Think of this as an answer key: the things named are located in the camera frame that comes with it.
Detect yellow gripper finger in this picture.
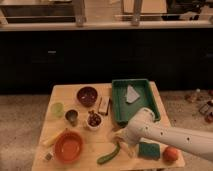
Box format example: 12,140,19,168
120,142,134,158

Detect green pepper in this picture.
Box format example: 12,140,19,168
97,144,120,165

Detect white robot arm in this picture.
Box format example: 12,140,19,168
116,107,213,162

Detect orange bowl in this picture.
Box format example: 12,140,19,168
53,130,83,164

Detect green sponge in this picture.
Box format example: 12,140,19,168
138,142,160,160

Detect green plastic tray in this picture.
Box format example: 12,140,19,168
112,79,161,127

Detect white cup with nuts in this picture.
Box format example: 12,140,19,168
86,111,102,131

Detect wooden table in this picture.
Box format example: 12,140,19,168
32,84,185,171

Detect orange fruit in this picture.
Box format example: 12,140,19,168
163,146,179,162

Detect wooden block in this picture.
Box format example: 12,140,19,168
98,96,110,115

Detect grey folded cloth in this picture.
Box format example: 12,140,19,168
126,85,140,103

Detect metal cup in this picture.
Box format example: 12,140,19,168
65,110,78,126

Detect yellow corn cob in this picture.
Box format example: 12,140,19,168
42,130,64,147

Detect light green cup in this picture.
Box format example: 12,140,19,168
50,102,64,117

